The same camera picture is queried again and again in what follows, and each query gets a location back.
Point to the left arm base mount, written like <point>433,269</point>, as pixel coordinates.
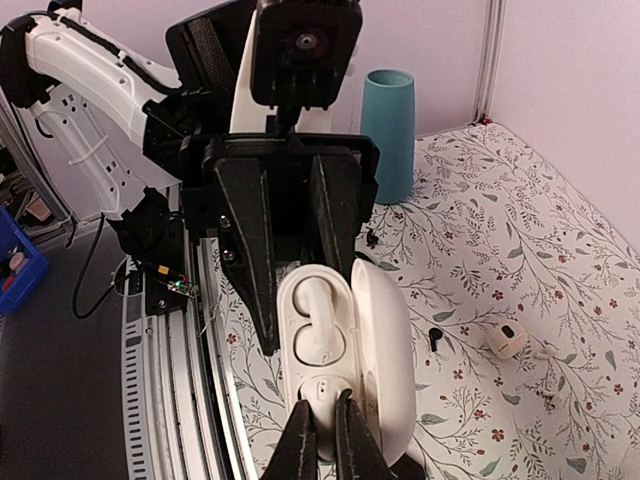
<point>159,289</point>

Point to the aluminium front rail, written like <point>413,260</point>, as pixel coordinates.
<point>181,413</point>

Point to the black stem earbud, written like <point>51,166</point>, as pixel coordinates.
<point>434,335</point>

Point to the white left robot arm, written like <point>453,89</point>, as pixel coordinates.
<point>123,117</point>

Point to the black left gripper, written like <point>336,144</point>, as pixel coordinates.
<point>267,199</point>

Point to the white earbud case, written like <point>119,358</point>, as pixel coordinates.
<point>373,318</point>
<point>507,339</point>

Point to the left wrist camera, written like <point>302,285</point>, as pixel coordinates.
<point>296,57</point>

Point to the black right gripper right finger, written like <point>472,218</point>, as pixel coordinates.
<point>357,453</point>

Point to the left aluminium corner post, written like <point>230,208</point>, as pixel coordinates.
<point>490,54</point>

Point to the teal cup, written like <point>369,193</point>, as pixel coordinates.
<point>389,118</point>

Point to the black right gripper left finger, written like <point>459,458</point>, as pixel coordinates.
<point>295,456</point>

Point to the blue parts bin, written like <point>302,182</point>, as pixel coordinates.
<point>23,266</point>

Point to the white closed earbud case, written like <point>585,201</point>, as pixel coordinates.
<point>507,339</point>

